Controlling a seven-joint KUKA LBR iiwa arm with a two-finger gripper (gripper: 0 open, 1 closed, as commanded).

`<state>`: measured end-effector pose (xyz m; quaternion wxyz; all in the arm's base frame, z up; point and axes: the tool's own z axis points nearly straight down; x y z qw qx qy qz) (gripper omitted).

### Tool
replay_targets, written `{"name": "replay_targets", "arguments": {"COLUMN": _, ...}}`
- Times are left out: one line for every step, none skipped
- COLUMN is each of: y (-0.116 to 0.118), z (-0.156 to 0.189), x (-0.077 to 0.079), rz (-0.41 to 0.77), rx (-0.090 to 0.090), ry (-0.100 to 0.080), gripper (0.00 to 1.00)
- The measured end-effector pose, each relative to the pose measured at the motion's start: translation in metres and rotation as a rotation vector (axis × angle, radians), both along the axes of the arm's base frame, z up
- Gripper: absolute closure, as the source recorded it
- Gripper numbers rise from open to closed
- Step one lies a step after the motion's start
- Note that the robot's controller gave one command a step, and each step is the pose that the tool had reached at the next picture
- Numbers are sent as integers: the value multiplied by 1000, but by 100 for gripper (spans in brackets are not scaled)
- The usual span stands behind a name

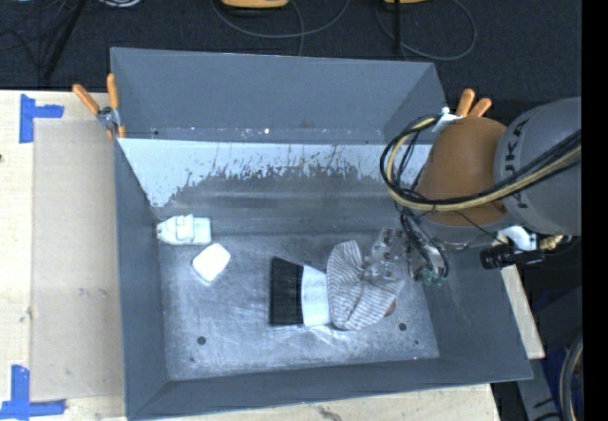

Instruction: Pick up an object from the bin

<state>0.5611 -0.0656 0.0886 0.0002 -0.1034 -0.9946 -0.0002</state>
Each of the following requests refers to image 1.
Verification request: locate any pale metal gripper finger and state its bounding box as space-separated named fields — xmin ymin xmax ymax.
xmin=362 ymin=269 xmax=399 ymax=286
xmin=362 ymin=255 xmax=393 ymax=272

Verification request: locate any black bristle white handle brush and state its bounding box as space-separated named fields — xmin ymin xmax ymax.
xmin=269 ymin=257 xmax=334 ymax=328

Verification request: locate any grey striped cloth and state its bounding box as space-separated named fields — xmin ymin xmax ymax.
xmin=325 ymin=239 xmax=407 ymax=332

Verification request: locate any grey metal bin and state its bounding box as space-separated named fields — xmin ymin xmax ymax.
xmin=108 ymin=47 xmax=535 ymax=421

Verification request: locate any white plastic adapter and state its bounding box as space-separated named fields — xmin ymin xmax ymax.
xmin=156 ymin=214 xmax=213 ymax=246

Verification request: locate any pale wood flat board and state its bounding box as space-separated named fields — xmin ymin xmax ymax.
xmin=28 ymin=118 xmax=126 ymax=402

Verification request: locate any white rounded square block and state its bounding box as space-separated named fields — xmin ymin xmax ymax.
xmin=191 ymin=242 xmax=232 ymax=283

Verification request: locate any black cylinder on white bracket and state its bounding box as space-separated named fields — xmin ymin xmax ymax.
xmin=479 ymin=224 xmax=566 ymax=271

